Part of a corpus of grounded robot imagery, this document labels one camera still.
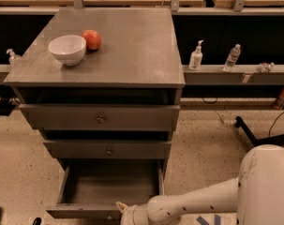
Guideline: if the black metal stand leg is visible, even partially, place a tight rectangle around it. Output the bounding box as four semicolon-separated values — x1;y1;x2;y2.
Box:
235;116;284;146

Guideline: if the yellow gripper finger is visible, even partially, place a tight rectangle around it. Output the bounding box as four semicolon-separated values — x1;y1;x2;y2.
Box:
115;202;128;214

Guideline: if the grey middle drawer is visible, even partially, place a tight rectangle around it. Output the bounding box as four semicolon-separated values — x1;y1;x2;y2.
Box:
44;140;172;159

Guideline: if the white ceramic bowl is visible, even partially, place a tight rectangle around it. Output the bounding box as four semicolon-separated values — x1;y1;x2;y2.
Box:
48;35;86;66

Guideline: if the white pump lotion bottle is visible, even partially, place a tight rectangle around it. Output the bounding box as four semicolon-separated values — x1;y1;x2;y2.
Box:
188;40;202;70

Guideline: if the red apple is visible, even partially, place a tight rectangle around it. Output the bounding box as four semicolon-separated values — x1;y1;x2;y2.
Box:
82;30;101;50

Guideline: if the black cable on floor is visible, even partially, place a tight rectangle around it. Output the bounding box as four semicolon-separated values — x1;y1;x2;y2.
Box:
267;107;284;139

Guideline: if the grey drawer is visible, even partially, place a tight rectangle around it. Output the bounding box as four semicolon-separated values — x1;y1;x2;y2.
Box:
47;160;163;220
44;140;172;159
20;104;179;131

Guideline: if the orange can on floor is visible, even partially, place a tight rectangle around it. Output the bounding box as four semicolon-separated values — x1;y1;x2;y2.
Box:
272;88;284;110

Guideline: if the grey top drawer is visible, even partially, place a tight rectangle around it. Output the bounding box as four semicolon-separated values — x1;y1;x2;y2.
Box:
20;104;179;131

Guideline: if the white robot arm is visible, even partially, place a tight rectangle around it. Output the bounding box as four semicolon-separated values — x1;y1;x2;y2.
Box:
116;144;284;225

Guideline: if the clear plastic water bottle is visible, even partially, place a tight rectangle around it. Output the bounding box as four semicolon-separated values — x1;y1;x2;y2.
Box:
223;44;241;72

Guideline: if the grey wooden drawer cabinet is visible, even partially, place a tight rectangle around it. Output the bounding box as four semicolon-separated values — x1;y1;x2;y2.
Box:
3;7;186;174

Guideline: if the small black object bottom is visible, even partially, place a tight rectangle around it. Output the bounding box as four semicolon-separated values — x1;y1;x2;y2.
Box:
32;217;42;225

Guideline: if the grey bottom drawer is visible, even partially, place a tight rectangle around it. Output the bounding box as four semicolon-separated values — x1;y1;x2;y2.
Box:
47;160;163;220

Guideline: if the crumpled clear plastic wrapper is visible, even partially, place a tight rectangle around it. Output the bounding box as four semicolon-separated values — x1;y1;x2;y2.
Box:
257;62;275;73

